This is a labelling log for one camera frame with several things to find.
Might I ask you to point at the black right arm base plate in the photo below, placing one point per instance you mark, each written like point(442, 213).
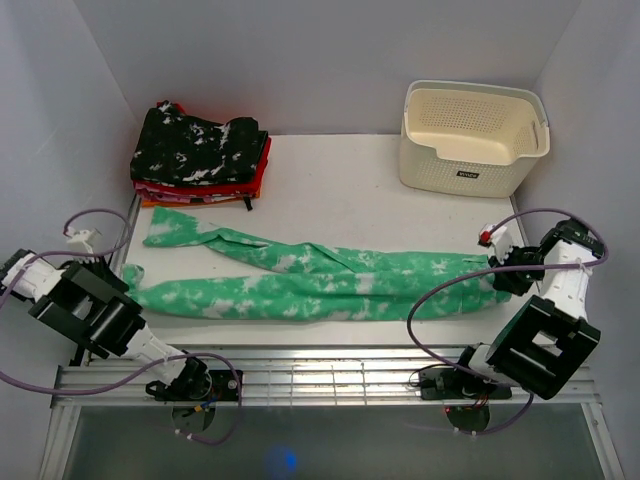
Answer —
point(447, 383)

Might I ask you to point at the red folded trousers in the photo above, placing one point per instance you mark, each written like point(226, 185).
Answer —
point(252, 175)

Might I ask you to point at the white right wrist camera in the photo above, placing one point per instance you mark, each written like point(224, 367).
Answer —
point(497, 238)

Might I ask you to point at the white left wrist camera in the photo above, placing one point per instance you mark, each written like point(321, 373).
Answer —
point(83, 244)

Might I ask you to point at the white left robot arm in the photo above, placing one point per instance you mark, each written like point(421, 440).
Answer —
point(87, 303)

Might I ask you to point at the aluminium rail frame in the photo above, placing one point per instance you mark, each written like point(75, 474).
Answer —
point(328, 364)

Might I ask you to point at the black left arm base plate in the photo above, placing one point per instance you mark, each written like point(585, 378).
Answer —
point(225, 385)

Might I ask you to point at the pink patterned folded trousers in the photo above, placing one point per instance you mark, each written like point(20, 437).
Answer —
point(155, 194)

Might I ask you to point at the orange folded trousers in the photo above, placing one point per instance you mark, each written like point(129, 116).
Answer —
point(247, 200)

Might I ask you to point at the cream perforated plastic basket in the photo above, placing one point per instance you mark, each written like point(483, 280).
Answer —
point(470, 139)

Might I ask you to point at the green tie-dye trousers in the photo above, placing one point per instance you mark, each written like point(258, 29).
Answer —
point(307, 281)

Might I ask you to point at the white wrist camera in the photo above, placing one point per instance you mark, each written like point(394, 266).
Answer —
point(497, 238)
point(83, 244)

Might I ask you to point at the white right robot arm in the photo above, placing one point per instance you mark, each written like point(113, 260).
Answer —
point(549, 338)

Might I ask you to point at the black white patterned folded trousers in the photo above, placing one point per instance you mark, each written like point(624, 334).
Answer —
point(195, 145)

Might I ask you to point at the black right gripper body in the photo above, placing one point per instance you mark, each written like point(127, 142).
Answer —
point(521, 280)

